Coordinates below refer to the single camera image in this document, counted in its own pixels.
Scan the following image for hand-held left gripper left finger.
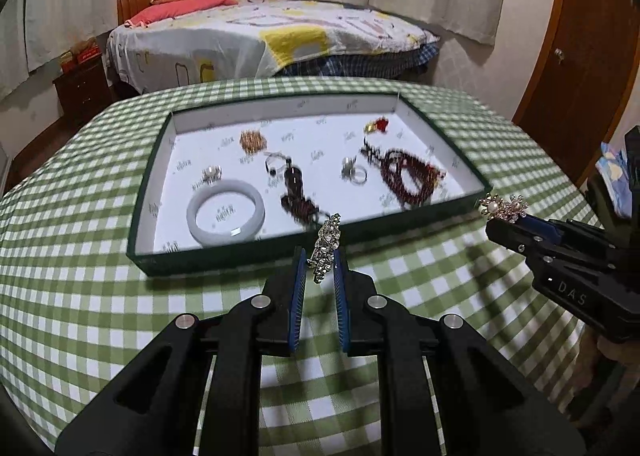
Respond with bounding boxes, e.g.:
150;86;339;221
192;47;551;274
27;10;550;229
54;245;308;456

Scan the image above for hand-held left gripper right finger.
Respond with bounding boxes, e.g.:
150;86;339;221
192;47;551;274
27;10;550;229
332;248;587;456

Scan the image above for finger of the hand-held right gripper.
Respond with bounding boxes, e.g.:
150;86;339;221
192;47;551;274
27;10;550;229
485;217;548;259
517;215;563;243

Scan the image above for pearl rhinestone brooch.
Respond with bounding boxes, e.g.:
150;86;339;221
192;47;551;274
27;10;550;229
478;193;531;225

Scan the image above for crystal hair clip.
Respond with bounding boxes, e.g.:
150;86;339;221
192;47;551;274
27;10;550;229
306;212;344;285

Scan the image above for dark brown pendant necklace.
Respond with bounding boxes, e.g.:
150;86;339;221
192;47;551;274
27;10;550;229
279;162;331;227

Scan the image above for dark green box tray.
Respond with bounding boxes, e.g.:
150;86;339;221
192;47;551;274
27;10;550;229
125;92;494;279

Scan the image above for pearl ring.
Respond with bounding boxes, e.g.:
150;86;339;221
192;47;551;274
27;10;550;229
340;157;369;186

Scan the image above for dark red bead bracelet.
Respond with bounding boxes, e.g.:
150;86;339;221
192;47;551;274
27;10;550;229
360;137;449;211

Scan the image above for gold bead cluster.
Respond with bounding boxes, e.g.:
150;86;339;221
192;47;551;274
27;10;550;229
239;130;267;155

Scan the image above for blue patterned cloth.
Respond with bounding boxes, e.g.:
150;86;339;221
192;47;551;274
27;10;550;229
594;140;635;220

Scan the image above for pale jade bangle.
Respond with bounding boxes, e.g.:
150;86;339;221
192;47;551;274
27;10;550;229
186;180;267;245

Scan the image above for wooden door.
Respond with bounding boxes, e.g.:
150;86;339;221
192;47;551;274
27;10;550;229
512;0;640;189

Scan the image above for blue checked bed sheet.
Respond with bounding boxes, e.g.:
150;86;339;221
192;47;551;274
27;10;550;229
276;42;442;82

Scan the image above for green checked tablecloth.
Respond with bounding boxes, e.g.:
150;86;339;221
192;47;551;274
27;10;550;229
0;77;603;456

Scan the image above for bed with patterned quilt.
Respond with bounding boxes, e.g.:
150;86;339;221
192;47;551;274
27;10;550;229
106;0;442;97

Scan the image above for dark wooden nightstand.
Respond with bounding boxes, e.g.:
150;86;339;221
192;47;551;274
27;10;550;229
53;54;114;120

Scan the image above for pink pillow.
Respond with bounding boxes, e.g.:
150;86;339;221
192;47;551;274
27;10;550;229
124;0;239;27

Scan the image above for red boxes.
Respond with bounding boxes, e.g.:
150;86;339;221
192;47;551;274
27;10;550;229
59;37;104;75

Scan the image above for silver hoop ring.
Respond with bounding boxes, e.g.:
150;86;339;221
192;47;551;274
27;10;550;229
264;152;292;177

